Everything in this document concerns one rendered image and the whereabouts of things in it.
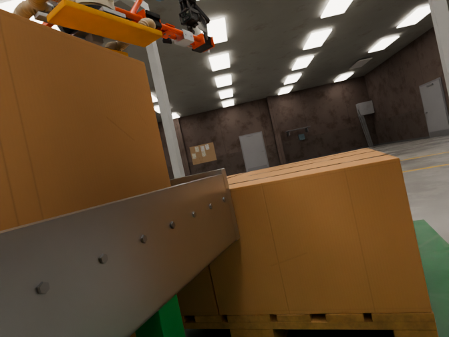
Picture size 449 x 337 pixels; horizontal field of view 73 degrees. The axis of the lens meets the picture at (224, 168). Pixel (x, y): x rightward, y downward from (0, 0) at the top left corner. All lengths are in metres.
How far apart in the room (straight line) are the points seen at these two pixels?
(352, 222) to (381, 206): 0.08
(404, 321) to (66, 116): 0.94
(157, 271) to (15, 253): 0.24
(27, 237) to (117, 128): 0.41
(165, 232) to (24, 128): 0.29
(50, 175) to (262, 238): 0.60
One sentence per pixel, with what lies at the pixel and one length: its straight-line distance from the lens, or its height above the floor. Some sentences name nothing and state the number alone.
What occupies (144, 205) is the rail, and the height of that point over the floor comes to 0.58.
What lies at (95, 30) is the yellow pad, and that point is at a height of 1.09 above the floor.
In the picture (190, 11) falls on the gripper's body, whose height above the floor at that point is 1.34.
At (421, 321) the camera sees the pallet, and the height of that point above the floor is 0.12.
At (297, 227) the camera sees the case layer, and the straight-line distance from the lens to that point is 0.91.
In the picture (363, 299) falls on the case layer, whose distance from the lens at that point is 0.97.
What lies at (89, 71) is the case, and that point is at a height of 0.88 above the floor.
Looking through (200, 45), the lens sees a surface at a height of 1.20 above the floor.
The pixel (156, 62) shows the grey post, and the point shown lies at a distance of 4.79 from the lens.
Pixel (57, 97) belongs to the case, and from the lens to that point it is 0.67.
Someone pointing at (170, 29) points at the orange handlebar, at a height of 1.22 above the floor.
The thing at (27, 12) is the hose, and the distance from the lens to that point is 1.11.
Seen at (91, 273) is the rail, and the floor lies 0.51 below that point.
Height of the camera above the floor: 0.61
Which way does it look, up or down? level
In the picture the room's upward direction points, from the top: 12 degrees counter-clockwise
